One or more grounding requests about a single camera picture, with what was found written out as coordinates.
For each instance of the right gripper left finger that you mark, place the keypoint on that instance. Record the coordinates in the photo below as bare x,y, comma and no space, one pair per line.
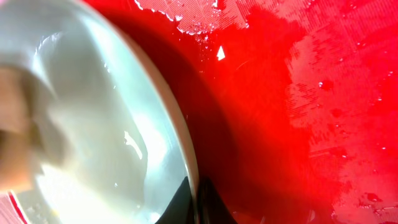
182,207

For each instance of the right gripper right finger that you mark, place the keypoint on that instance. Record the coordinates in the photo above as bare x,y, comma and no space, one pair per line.
211,208

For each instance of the light blue plate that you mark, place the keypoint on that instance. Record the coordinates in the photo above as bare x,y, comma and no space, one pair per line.
128,147

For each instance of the green yellow sponge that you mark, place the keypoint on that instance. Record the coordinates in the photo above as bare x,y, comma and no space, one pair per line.
28,135

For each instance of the red plastic tray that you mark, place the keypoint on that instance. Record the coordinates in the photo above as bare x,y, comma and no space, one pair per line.
291,105

